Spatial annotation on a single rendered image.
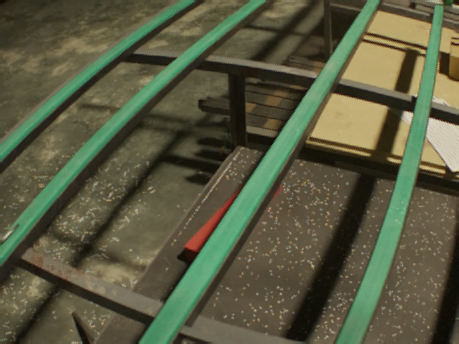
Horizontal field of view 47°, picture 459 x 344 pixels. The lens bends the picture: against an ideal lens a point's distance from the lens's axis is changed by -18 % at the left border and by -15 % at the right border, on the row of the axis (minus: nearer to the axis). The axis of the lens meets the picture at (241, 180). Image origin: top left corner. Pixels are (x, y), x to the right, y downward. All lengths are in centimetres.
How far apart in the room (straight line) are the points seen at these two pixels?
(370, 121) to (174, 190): 104
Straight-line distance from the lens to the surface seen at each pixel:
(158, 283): 123
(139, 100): 127
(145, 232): 225
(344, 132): 157
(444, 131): 165
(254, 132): 160
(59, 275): 95
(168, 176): 250
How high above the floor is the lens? 148
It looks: 37 degrees down
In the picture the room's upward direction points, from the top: 2 degrees counter-clockwise
